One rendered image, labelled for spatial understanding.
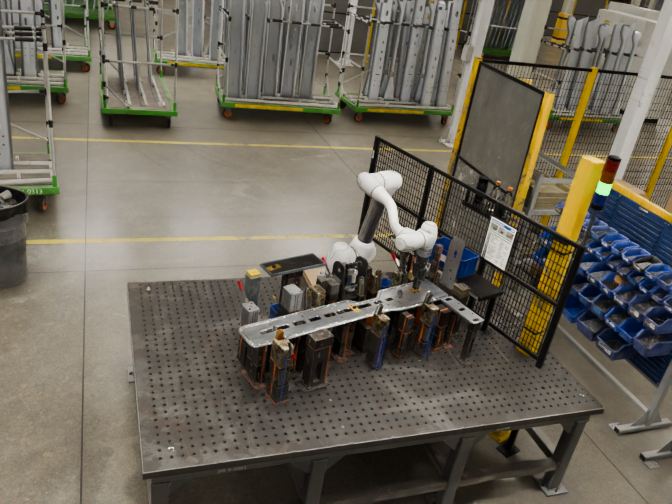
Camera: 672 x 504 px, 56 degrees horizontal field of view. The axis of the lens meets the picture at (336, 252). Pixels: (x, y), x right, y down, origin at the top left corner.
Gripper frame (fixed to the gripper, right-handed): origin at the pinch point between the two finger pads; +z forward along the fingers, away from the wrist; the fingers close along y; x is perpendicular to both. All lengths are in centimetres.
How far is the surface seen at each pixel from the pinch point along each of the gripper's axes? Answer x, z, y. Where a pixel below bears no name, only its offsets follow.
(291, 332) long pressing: -93, 6, 6
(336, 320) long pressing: -64, 6, 6
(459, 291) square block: 23.4, 2.6, 14.8
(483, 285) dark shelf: 46.1, 3.6, 14.4
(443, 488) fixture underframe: -24, 88, 77
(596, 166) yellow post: 60, -91, 53
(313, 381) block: -84, 32, 20
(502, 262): 54, -13, 17
